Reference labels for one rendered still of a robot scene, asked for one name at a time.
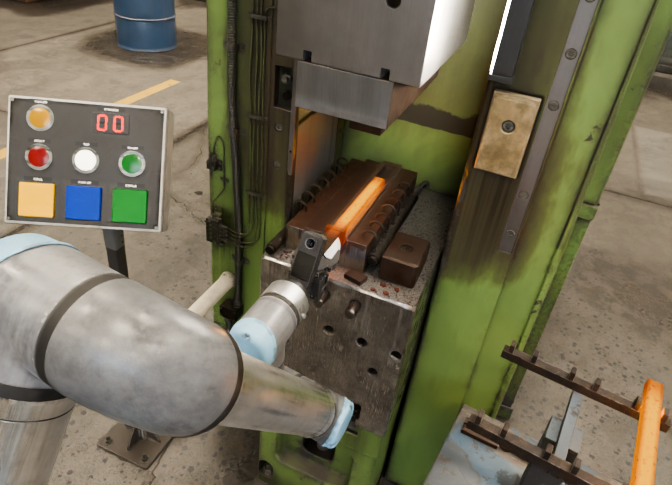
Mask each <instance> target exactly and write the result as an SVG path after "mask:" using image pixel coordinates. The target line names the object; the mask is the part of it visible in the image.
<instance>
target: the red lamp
mask: <svg viewBox="0 0 672 485"><path fill-rule="evenodd" d="M28 160H29V162H30V163H31V164H32V165H33V166H36V167H42V166H44V165H45V164H47V162H48V160H49V154H48V152H47V151H46V149H44V148H42V147H34V148H32V149H31V150H30V151H29V153H28Z"/></svg>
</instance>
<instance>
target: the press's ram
mask: <svg viewBox="0 0 672 485"><path fill-rule="evenodd" d="M474 4H475V0H278V10H277V34H276V54H277V55H281V56H285V57H289V58H293V59H298V60H302V61H304V60H306V59H308V58H310V57H311V63H315V64H319V65H323V66H328V67H332V68H336V69H340V70H345V71H349V72H353V73H358V74H362V75H366V76H370V77H375V78H379V79H380V78H382V77H383V76H384V75H386V74H387V73H388V72H389V71H390V75H389V81H392V82H396V83H400V84H405V85H409V86H413V87H418V88H420V87H421V86H422V85H423V84H424V83H425V82H426V81H427V80H428V79H429V78H430V77H431V76H432V75H433V74H434V73H435V72H436V71H437V70H438V69H439V68H440V67H441V66H442V65H443V64H444V63H445V62H446V61H447V60H448V59H449V58H450V57H451V56H452V55H453V54H454V53H455V52H456V51H457V50H458V49H459V48H460V47H461V46H462V45H463V44H464V43H465V41H466V39H467V34H468V30H469V26H470V21H471V17H472V13H473V8H474Z"/></svg>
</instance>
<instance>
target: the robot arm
mask: <svg viewBox="0 0 672 485"><path fill-rule="evenodd" d="M326 243H327V238H326V237H325V236H324V235H321V234H319V233H316V232H313V231H305V232H304V233H303V235H302V238H301V241H300V244H299V246H298V247H297V248H296V250H295V252H294V253H293V254H292V259H294V260H291V262H290V265H291V269H289V274H288V279H282V280H276V281H274V282H272V283H271V284H270V285H269V287H268V288H267V289H266V290H265V291H264V292H263V293H262V294H261V296H260V297H259V299H258V300H257V301H256V302H255V303H254V304H253V305H252V307H251V308H250V309H249V310H248V311H247V312H246V314H245V315H244V316H243V317H242V318H241V319H240V320H239V321H238V322H237V323H236V324H235V325H234V326H233V327H232V329H231V331H230V333H229V332H228V331H227V330H226V329H224V328H223V327H221V326H220V325H218V324H216V323H214V322H212V321H210V320H208V319H206V318H204V317H202V316H200V315H199V314H197V313H195V312H193V311H191V310H189V309H187V308H185V307H183V306H181V305H179V304H177V303H176V302H174V301H172V300H170V299H168V298H166V297H164V296H162V295H160V294H159V293H157V292H155V291H153V290H151V289H149V288H147V287H145V286H143V285H142V284H140V283H138V282H136V281H133V280H131V279H129V278H127V277H126V276H124V275H122V274H120V273H118V272H117V271H115V270H113V269H111V268H109V267H107V266H105V265H104V264H102V263H100V262H98V261H96V260H94V259H92V258H90V257H89V256H87V255H85V254H83V253H81V252H80V251H79V250H78V249H77V248H76V247H74V246H72V245H70V244H68V243H65V242H59V241H57V240H55V239H53V238H50V237H48V236H45V235H41V234H34V233H24V234H16V235H12V236H8V237H5V238H2V239H0V485H47V484H48V482H49V479H50V476H51V473H52V470H53V467H54V464H55V461H56V458H57V455H58V452H59V450H60V447H61V444H62V441H63V438H64V435H65V432H66V429H67V426H68V423H69V420H70V417H71V415H72V412H73V409H74V406H75V403H78V404H80V405H82V406H84V407H86V408H88V409H90V410H93V411H95V412H97V413H99V414H102V415H104V416H106V417H108V418H111V419H113V420H115V421H117V422H120V423H123V424H126V425H129V426H132V427H135V428H138V429H141V430H144V431H147V432H151V433H154V434H158V435H163V436H171V437H194V436H198V435H201V434H204V433H206V432H208V431H210V430H212V429H213V428H215V427H216V426H218V425H219V426H227V427H235V428H243V429H252V430H260V431H268V432H276V433H284V434H292V435H298V436H301V437H304V438H311V439H313V440H315V441H317V442H318V443H320V444H321V446H323V447H324V446H325V447H327V448H329V449H332V448H334V447H335V446H336V445H337V444H338V443H339V441H340V440H341V438H342V436H343V434H344V433H345V431H346V429H347V427H348V424H349V422H350V420H351V417H352V415H353V411H354V404H353V402H351V401H350V400H348V399H347V398H346V397H345V396H341V395H339V394H337V393H335V392H334V391H332V390H330V389H328V388H326V387H324V386H322V385H321V384H319V383H317V382H315V381H313V380H311V379H309V378H308V377H306V376H304V375H302V374H300V373H298V372H296V371H294V370H293V369H291V368H289V367H287V366H285V365H284V357H285V344H286V342H287V340H288V339H289V337H290V336H291V335H292V333H293V332H294V330H295V329H296V328H297V326H298V325H299V323H300V322H301V320H302V319H305V318H306V316H307V315H306V313H307V311H308V309H309V303H308V302H310V301H311V302H314V303H317V304H318V302H319V301H320V299H321V298H322V297H323V295H324V294H325V292H326V291H327V289H328V280H329V274H327V271H328V272H331V270H334V269H335V268H336V267H337V265H338V262H339V254H340V241H339V238H337V239H336V240H335V242H334V243H333V244H332V245H331V247H330V248H329V249H328V250H327V252H326V253H325V254H323V252H324V249H325V246H326ZM324 288H325V289H324ZM323 289H324V292H323V293H322V295H321V292H322V291H323ZM310 298H311V299H310ZM315 298H316V299H315ZM312 299H313V300H312ZM314 299H315V300H314Z"/></svg>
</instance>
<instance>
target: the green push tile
mask: <svg viewBox="0 0 672 485"><path fill-rule="evenodd" d="M147 206H148V191H146V190H132V189H117V188H114V189H113V199H112V222H122V223H137V224H146V223H147Z"/></svg>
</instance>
